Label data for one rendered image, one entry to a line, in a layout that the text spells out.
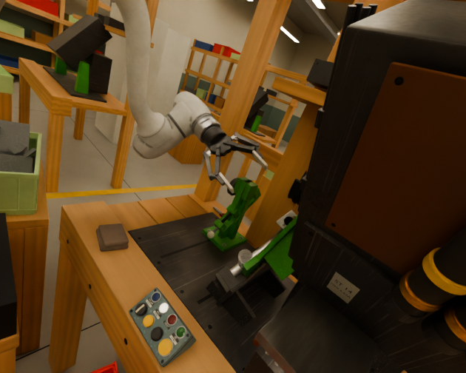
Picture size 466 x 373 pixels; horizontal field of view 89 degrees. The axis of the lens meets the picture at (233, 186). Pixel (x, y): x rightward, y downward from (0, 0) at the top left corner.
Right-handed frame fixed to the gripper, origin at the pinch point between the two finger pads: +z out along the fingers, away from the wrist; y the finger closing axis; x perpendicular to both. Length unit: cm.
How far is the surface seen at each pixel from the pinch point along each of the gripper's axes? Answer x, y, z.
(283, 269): -4.2, -9.4, 27.3
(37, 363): 65, -120, -9
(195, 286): 11.9, -31.3, 15.3
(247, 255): -0.3, -14.2, 19.1
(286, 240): -8.2, -5.3, 22.8
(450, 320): -33, -3, 43
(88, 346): 79, -105, -5
